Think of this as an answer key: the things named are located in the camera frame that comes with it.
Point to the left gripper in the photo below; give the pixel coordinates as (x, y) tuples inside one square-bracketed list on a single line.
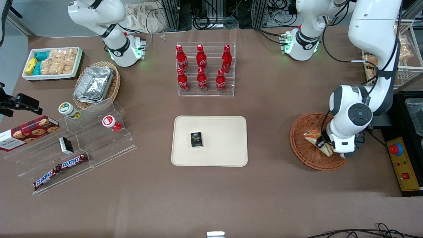
[(324, 138)]

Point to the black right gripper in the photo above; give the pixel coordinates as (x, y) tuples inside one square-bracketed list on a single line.
[(22, 101)]

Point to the triangular sandwich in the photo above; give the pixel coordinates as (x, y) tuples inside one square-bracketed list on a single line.
[(310, 136)]

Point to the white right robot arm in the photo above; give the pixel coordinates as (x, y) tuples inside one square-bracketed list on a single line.
[(115, 46)]

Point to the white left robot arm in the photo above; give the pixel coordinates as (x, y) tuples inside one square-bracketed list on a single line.
[(373, 39)]

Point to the brown round wicker basket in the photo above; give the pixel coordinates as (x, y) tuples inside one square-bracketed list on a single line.
[(304, 155)]

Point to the silver foil tray stack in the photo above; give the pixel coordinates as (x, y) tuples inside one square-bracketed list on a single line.
[(94, 84)]

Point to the tan oval wicker basket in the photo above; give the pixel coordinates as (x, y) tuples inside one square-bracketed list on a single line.
[(115, 86)]

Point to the cream rectangular tray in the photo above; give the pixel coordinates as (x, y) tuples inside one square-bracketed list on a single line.
[(221, 132)]

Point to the red tartan cookie box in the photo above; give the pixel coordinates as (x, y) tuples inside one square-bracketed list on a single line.
[(26, 132)]

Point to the green-lid white cup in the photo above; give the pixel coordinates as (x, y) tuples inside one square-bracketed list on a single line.
[(67, 109)]

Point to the teal snack packet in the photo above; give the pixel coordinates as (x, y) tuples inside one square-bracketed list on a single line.
[(37, 68), (42, 56)]

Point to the yellow snack packet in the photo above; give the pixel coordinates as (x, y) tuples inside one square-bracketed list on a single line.
[(31, 66)]

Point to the clear rice cracker bag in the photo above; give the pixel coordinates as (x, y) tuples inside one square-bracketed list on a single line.
[(64, 54), (56, 67)]

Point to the black white-edged small box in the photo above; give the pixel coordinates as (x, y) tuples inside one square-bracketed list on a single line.
[(66, 145)]

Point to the white rectangular snack bin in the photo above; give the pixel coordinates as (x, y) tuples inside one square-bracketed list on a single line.
[(77, 66)]

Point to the snickers chocolate bar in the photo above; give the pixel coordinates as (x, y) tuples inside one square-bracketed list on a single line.
[(74, 161), (46, 178)]

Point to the red emergency stop button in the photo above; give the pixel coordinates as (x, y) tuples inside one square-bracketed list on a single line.
[(395, 149)]

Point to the clear acrylic stepped shelf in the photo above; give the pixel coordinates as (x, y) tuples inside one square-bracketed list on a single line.
[(99, 145)]

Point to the red-lid cup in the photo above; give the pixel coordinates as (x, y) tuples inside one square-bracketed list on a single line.
[(109, 121)]

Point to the black stand pole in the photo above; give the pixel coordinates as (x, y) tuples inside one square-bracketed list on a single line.
[(4, 23)]

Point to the black equipment base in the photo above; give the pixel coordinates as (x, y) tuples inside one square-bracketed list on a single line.
[(400, 109)]

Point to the yellow emergency stop box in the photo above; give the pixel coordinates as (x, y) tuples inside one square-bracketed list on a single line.
[(408, 165)]

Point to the clear cracker bag in rack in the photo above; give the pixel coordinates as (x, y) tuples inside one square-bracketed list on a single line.
[(370, 59)]

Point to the clear plastic container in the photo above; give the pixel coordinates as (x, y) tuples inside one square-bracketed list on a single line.
[(417, 115)]

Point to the red cola bottle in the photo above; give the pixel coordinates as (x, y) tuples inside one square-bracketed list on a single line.
[(182, 59), (220, 82), (202, 82), (226, 61), (201, 59), (182, 82)]

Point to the clear acrylic bottle rack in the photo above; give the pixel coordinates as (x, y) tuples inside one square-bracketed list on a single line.
[(211, 94)]

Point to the black gold-print small box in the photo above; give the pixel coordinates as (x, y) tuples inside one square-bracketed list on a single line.
[(196, 139)]

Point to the beige cloth bag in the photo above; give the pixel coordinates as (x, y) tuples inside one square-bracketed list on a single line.
[(142, 18)]

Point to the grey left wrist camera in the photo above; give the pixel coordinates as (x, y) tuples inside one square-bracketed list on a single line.
[(347, 155)]

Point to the silver metal bracket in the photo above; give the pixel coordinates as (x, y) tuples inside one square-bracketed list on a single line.
[(215, 234)]

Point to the aluminium frame post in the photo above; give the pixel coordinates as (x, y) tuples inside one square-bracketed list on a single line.
[(258, 13), (172, 15)]

